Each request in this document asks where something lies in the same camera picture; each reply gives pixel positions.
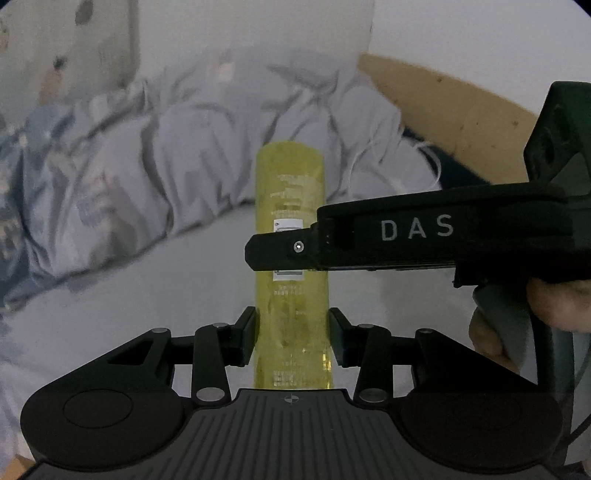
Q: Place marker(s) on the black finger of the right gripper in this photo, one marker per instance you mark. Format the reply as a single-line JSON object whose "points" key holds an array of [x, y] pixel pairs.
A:
{"points": [[298, 249]]}

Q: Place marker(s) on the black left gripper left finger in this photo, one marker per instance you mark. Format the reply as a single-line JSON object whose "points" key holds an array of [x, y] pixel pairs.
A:
{"points": [[211, 350]]}

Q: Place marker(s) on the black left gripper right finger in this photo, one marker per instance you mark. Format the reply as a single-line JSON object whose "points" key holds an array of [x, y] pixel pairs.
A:
{"points": [[375, 351]]}

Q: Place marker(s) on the yellow transparent spray bottle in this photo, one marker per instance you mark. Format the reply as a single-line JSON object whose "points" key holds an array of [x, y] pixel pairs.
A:
{"points": [[292, 298]]}

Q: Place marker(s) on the person's right hand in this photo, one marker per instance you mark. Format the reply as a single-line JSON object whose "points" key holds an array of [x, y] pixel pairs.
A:
{"points": [[561, 307]]}

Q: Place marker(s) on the wooden headboard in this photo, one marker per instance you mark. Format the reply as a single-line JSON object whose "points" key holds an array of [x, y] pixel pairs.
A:
{"points": [[483, 131]]}

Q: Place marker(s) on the grey blue crumpled duvet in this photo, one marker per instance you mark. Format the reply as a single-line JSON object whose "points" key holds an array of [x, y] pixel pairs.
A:
{"points": [[98, 180]]}

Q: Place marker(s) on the orange cardboard box lid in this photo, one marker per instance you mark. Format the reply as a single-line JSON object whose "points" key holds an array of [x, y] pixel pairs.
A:
{"points": [[17, 467]]}

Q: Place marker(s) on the pineapple pattern curtain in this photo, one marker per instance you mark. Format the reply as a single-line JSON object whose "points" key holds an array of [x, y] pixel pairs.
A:
{"points": [[62, 50]]}

